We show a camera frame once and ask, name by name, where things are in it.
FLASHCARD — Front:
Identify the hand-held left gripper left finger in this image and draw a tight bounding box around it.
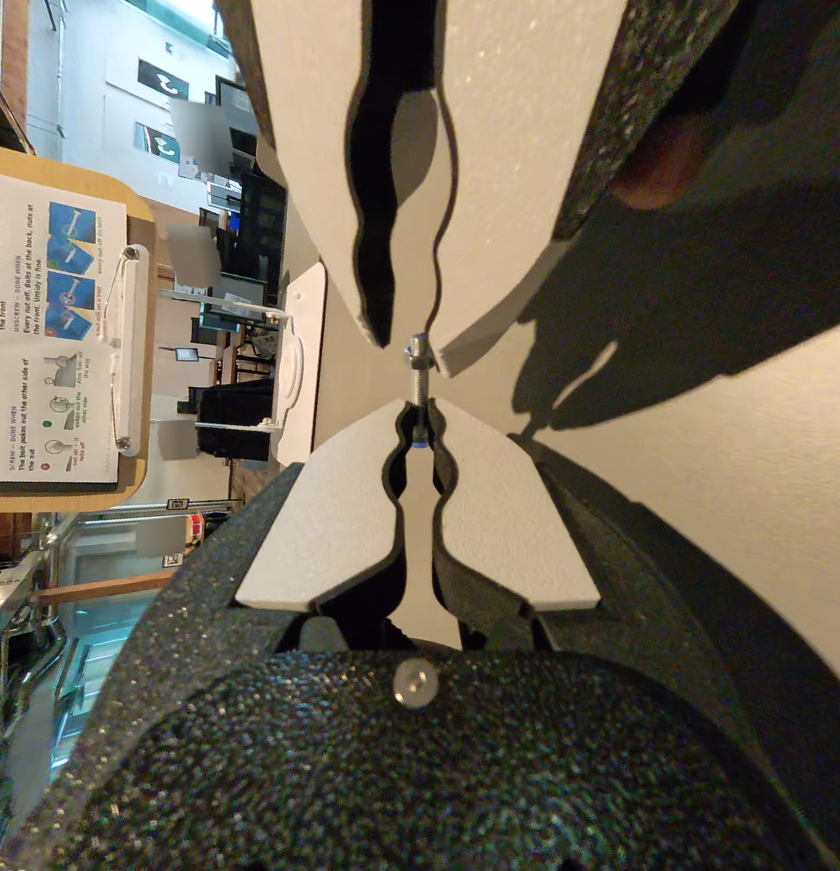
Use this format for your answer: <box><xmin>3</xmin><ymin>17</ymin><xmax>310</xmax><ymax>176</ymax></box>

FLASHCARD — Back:
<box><xmin>235</xmin><ymin>399</ymin><xmax>410</xmax><ymax>651</ymax></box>

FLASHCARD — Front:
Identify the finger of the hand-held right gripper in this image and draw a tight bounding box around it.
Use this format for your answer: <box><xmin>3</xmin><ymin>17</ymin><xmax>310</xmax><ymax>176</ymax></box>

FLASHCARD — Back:
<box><xmin>252</xmin><ymin>0</ymin><xmax>397</xmax><ymax>349</ymax></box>
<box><xmin>430</xmin><ymin>0</ymin><xmax>630</xmax><ymax>380</ymax></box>

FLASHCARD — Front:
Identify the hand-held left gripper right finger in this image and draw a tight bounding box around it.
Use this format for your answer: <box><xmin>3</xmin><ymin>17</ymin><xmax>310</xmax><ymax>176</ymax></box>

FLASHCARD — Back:
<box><xmin>430</xmin><ymin>396</ymin><xmax>603</xmax><ymax>651</ymax></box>

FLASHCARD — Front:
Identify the silver bolt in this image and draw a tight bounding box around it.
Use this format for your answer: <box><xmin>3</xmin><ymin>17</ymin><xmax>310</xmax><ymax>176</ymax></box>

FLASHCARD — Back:
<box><xmin>406</xmin><ymin>333</ymin><xmax>436</xmax><ymax>451</ymax></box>

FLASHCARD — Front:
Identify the person's right hand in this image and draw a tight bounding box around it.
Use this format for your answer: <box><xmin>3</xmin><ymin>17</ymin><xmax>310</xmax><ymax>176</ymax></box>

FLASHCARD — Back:
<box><xmin>609</xmin><ymin>117</ymin><xmax>708</xmax><ymax>212</ymax></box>

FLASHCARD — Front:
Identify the small black monitor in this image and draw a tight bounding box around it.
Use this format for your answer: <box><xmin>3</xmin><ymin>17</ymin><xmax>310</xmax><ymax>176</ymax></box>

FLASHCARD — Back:
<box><xmin>201</xmin><ymin>271</ymin><xmax>269</xmax><ymax>334</ymax></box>

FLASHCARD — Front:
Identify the white base board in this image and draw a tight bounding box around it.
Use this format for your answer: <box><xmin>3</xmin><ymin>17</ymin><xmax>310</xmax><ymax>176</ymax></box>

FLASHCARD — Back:
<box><xmin>270</xmin><ymin>262</ymin><xmax>328</xmax><ymax>468</ymax></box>

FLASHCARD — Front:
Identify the white clamp bar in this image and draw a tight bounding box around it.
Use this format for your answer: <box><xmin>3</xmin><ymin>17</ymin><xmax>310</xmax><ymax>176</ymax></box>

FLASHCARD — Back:
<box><xmin>110</xmin><ymin>244</ymin><xmax>151</xmax><ymax>458</ymax></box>

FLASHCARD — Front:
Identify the printed instruction sheet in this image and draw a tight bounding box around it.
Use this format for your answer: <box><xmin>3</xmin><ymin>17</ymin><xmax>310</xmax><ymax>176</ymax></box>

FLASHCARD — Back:
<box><xmin>0</xmin><ymin>170</ymin><xmax>128</xmax><ymax>485</ymax></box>

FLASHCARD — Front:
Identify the black wall poster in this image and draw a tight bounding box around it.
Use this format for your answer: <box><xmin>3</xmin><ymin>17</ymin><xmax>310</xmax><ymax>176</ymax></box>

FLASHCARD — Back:
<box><xmin>134</xmin><ymin>122</ymin><xmax>183</xmax><ymax>161</ymax></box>
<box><xmin>137</xmin><ymin>59</ymin><xmax>190</xmax><ymax>100</ymax></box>

